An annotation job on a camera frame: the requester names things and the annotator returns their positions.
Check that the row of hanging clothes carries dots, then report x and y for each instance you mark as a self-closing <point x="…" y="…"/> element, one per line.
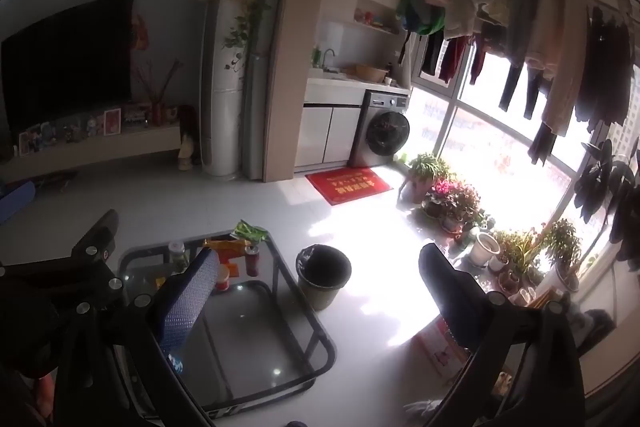
<point x="550" y="32"/>

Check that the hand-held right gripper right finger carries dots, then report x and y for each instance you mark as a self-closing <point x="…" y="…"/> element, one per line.
<point x="450" y="297"/>

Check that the wall shelf with small items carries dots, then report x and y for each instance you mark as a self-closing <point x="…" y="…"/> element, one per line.
<point x="375" y="17"/>

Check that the orange plastic holder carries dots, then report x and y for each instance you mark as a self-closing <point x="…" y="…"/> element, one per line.
<point x="235" y="266"/>

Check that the blue woven bag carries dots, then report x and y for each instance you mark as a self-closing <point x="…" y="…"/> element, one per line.
<point x="15" y="202"/>

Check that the red hanging wall ornament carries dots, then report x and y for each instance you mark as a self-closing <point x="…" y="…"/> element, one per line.
<point x="140" y="32"/>

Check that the row of pictures and figurines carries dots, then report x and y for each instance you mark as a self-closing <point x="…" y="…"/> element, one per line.
<point x="112" y="122"/>

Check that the white tower air conditioner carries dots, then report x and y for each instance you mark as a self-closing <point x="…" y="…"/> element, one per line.
<point x="225" y="107"/>

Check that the red doormat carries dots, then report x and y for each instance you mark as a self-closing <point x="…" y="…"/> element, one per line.
<point x="350" y="187"/>

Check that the red white paper cup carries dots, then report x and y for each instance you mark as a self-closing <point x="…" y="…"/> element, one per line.
<point x="223" y="282"/>

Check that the group of potted plants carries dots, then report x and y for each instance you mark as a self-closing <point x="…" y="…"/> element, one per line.
<point x="450" y="202"/>

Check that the yellow snack wrapper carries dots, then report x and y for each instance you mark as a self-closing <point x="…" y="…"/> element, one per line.
<point x="160" y="282"/>

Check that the long-haired doll figurine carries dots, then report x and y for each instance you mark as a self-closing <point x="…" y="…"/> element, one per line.
<point x="187" y="137"/>

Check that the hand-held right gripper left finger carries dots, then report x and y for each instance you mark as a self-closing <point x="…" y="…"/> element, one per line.
<point x="190" y="302"/>

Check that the grey washing machine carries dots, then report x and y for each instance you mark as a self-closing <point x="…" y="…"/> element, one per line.
<point x="385" y="132"/>

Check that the orange paper bag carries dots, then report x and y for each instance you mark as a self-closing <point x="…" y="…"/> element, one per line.
<point x="225" y="246"/>

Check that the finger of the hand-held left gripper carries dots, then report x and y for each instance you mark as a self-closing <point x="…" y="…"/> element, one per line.
<point x="95" y="239"/>

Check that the white sink cabinet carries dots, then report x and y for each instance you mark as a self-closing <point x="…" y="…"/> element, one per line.
<point x="325" y="132"/>

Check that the red drink can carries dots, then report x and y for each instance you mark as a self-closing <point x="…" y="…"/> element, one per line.
<point x="252" y="263"/>

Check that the metal faucet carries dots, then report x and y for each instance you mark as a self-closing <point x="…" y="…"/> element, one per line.
<point x="329" y="57"/>

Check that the woven basket bowl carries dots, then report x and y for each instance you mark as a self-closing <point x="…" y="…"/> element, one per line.
<point x="372" y="73"/>

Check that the green snack packet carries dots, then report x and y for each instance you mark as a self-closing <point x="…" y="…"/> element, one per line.
<point x="252" y="232"/>

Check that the black television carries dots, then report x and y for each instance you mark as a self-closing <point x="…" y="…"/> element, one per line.
<point x="65" y="67"/>

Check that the round bin with black liner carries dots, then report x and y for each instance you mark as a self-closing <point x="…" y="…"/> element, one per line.
<point x="322" y="292"/>

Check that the white television cabinet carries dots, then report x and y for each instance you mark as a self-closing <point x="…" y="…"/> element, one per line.
<point x="100" y="147"/>

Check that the glass jar green label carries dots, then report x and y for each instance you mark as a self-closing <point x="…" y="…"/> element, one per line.
<point x="178" y="257"/>

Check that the red vase with branches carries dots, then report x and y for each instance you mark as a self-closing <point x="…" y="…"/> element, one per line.
<point x="157" y="114"/>

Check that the glass coffee table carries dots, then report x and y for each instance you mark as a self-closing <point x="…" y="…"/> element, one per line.
<point x="260" y="347"/>

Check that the small green ornament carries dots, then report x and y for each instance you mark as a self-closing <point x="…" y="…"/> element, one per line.
<point x="173" y="114"/>

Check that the large glass window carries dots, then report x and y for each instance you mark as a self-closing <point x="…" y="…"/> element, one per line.
<point x="465" y="127"/>

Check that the green detergent bottle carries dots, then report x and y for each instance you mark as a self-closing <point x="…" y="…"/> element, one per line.
<point x="316" y="58"/>

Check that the white red cardboard box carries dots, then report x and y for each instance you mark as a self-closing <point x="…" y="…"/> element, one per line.
<point x="435" y="347"/>

